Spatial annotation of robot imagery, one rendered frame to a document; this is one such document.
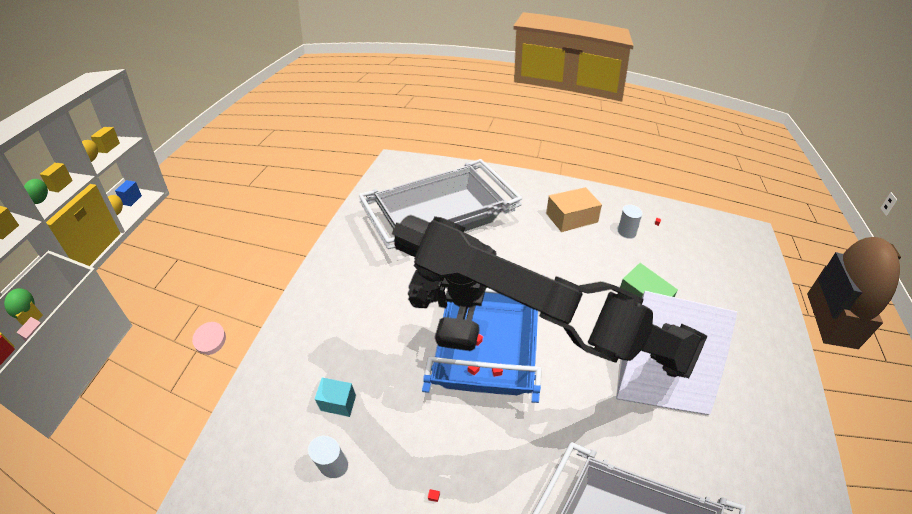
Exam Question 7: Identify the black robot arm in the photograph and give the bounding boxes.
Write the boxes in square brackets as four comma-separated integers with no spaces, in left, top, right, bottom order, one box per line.
[392,214,708,379]

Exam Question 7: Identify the tan rectangular box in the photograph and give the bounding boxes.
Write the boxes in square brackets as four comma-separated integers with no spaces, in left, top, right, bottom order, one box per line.
[546,187,602,232]

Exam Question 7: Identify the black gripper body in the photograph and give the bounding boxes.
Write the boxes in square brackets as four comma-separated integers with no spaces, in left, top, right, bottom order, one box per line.
[434,278,486,352]

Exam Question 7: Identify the light green block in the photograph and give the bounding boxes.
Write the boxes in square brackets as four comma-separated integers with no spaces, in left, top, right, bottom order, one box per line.
[620,262,678,298]

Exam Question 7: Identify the blue plastic tray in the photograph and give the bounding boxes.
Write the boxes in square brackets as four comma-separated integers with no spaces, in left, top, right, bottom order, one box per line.
[422,293,541,403]

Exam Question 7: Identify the teal box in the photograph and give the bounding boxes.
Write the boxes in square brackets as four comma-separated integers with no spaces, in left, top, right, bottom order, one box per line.
[314,378,356,417]

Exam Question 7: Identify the grey cylinder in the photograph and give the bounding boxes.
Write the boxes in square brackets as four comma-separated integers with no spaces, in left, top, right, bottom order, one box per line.
[308,435,348,478]
[617,205,642,239]

